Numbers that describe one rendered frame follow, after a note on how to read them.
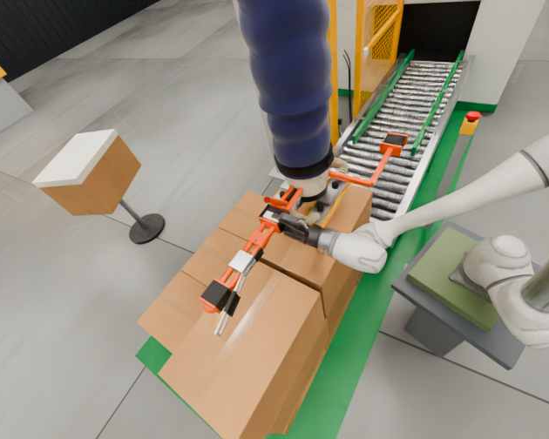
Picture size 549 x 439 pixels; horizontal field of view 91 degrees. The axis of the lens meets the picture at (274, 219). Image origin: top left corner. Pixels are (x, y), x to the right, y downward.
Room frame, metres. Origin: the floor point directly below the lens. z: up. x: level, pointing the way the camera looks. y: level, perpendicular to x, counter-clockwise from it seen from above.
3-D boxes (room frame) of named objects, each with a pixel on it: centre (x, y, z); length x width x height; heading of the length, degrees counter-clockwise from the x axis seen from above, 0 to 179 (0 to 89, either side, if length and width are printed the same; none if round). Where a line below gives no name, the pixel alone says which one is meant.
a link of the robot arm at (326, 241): (0.48, -0.15, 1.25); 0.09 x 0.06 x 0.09; 134
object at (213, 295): (0.42, 0.25, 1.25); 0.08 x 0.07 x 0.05; 133
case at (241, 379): (0.39, 0.27, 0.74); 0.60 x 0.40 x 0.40; 132
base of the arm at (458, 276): (0.37, -0.79, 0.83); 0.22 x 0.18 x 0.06; 122
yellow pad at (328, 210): (0.76, -0.25, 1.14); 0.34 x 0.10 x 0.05; 133
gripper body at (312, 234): (0.54, -0.10, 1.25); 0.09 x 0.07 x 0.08; 44
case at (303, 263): (0.82, -0.18, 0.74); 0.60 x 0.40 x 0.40; 134
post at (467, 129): (1.11, -1.22, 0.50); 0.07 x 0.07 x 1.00; 43
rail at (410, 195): (1.64, -1.53, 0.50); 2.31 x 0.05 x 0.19; 133
